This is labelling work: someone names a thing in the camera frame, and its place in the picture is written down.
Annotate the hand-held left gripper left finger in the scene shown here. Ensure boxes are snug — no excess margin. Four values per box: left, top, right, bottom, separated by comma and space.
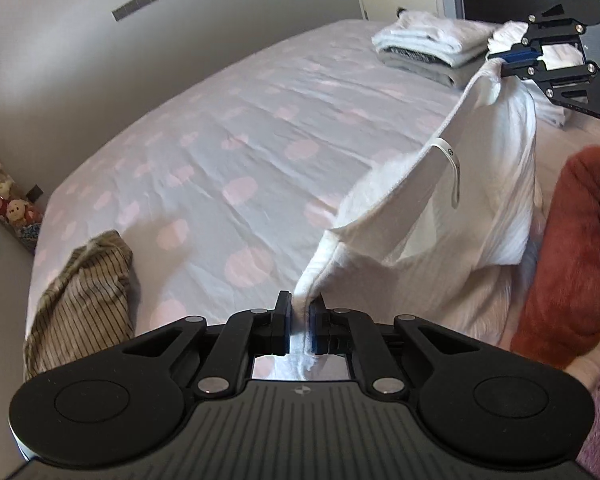
122, 290, 294, 398

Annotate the dark patterned folded garment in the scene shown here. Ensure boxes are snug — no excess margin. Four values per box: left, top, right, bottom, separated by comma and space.
377, 45, 463, 68

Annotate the clear tube of plush toys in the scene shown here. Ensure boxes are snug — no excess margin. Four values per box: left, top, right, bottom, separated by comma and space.
0, 135, 45, 256

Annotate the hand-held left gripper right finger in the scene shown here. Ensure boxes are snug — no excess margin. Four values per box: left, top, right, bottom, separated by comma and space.
307, 294, 481, 398

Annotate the white crinkle shirt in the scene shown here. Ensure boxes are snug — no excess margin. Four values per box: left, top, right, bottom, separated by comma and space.
270, 20, 543, 386

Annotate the grey wall socket strip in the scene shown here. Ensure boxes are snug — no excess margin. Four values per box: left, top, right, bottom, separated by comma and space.
112, 0, 175, 22

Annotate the red fleece clothing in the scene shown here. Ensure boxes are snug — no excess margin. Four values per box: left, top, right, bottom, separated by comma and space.
509, 145, 600, 373

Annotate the bed with polka-dot sheet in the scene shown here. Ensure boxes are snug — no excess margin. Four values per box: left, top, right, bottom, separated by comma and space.
24, 19, 600, 396

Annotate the brown striped garment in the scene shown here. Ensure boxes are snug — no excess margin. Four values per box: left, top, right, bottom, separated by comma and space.
24, 230, 136, 383

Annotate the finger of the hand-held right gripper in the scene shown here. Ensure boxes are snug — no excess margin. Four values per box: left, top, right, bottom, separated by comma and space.
500, 57, 598, 106
487, 2, 586, 58

